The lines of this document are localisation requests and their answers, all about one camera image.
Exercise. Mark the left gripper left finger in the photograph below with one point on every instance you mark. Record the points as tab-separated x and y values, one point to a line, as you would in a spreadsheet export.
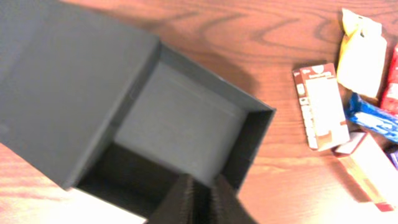
177	206

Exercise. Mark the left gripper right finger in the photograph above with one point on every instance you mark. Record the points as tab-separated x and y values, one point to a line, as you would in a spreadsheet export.
225	206

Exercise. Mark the black box with lid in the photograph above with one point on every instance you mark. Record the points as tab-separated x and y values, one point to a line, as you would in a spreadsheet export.
99	105

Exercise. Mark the brown Pocky snack box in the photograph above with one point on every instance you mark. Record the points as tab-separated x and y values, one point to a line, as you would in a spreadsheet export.
321	106

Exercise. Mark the orange-red snack box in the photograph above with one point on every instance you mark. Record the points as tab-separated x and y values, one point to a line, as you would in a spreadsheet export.
370	168

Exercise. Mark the red Hacks candy bag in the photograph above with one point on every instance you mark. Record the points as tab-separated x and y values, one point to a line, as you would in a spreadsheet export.
389	98

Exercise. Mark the yellow candy bag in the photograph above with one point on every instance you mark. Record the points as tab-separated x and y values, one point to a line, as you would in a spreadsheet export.
362	54

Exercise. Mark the blue Oreo cookie pack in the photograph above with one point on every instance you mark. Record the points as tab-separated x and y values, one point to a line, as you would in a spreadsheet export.
371	117

